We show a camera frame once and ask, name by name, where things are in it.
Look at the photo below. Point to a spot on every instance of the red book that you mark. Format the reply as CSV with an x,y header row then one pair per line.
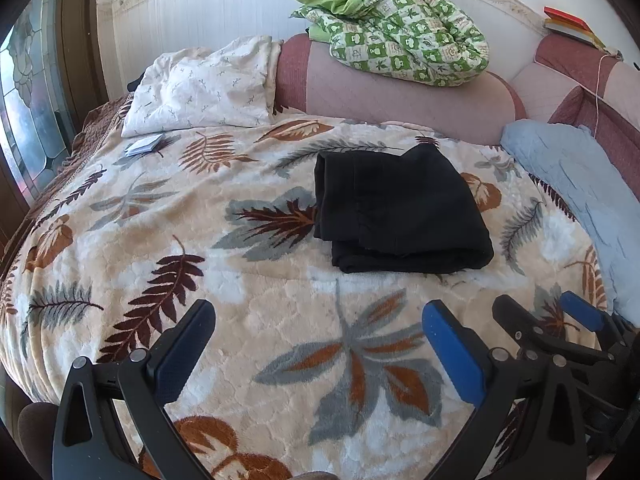
x,y
565,16

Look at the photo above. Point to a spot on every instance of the pink padded headboard cushion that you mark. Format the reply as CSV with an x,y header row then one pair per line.
x,y
565,85
380,100

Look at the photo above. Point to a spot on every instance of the stack of books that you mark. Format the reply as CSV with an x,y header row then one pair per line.
x,y
582,35

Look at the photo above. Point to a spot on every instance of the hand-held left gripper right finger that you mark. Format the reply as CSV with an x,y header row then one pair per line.
x,y
450,355

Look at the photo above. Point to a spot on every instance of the light blue pillow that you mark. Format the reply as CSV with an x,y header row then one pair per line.
x,y
580,185

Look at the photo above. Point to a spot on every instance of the dark brown cloth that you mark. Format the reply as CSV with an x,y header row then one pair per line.
x,y
35,440

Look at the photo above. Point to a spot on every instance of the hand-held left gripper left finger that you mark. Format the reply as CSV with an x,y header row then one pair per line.
x,y
185,350

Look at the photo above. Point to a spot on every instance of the white sprig print pillow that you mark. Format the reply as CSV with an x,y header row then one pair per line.
x,y
200,90

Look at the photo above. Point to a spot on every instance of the stained glass window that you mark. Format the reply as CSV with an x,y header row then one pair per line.
x,y
30,100

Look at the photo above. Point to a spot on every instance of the leaf print fleece blanket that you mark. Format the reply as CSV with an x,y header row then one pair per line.
x,y
250,310

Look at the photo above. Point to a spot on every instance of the brown quilted bedspread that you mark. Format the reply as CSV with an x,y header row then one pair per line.
x,y
95,130

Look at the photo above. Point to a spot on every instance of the black pants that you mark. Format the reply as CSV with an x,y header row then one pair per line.
x,y
400,210

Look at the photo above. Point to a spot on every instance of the brown wooden window frame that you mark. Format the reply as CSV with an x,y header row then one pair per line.
x,y
82,40

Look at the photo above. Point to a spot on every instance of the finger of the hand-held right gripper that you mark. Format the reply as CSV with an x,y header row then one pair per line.
x,y
582,310
512,317

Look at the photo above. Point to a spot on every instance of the small grey booklet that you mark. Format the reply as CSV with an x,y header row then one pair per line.
x,y
144,146

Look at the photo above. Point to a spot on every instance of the green checked quilt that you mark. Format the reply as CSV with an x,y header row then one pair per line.
x,y
415,45

